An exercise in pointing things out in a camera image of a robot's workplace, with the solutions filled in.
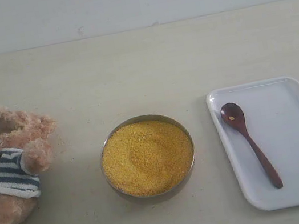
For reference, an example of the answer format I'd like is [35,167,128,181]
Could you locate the tan teddy bear striped sweater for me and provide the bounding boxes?
[0,107,56,224]

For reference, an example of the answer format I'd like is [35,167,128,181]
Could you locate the round metal bowl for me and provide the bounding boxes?
[92,107,203,212]

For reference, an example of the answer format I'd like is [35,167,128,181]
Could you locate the yellow millet grains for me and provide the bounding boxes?
[95,111,200,204]

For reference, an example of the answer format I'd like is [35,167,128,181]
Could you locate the white rectangular plastic tray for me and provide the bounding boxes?
[206,77,299,211]

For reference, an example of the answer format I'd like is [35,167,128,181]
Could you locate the dark brown wooden spoon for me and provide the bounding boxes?
[220,102,284,189]

